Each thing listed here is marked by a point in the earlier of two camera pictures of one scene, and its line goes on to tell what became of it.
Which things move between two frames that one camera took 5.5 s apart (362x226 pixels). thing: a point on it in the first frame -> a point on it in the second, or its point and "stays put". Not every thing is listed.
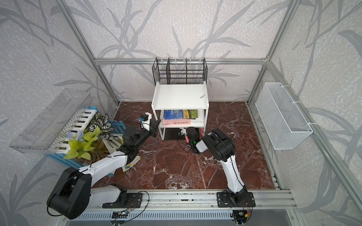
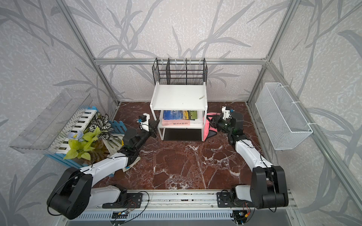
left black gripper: (152, 130) stays put
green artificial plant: (78, 145) stays put
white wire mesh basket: (284, 126) stays put
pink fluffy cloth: (201, 133) -> (208, 130)
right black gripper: (193, 127) -> (218, 119)
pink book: (175, 122) stays put
